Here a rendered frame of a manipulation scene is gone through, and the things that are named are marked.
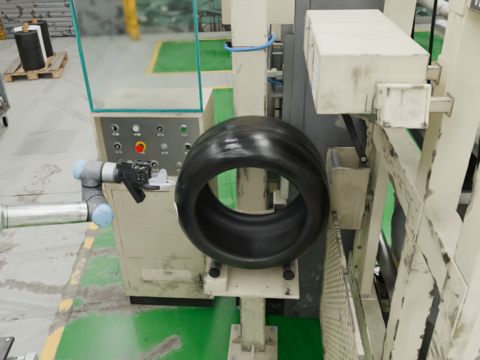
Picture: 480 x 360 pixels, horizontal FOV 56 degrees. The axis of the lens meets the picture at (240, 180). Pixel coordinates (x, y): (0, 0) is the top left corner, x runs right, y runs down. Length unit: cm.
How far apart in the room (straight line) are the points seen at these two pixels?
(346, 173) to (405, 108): 83
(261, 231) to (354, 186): 42
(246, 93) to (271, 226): 56
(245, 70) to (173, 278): 145
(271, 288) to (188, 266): 93
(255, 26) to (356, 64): 67
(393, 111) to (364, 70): 13
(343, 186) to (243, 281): 55
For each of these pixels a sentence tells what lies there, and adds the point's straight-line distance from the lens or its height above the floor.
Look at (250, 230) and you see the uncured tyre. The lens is 190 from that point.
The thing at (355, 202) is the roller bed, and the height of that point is 104.
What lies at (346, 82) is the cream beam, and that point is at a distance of 110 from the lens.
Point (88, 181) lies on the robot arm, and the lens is 170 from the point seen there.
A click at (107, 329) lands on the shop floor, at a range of 287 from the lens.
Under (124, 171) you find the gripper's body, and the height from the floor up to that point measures 128.
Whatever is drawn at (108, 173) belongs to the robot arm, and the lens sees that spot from 166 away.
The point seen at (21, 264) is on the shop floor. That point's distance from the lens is 356.
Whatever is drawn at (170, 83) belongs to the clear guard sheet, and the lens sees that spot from 215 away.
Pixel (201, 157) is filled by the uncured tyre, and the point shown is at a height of 138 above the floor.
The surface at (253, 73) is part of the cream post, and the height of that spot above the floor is 156.
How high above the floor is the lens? 204
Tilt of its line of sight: 30 degrees down
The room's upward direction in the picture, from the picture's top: 1 degrees counter-clockwise
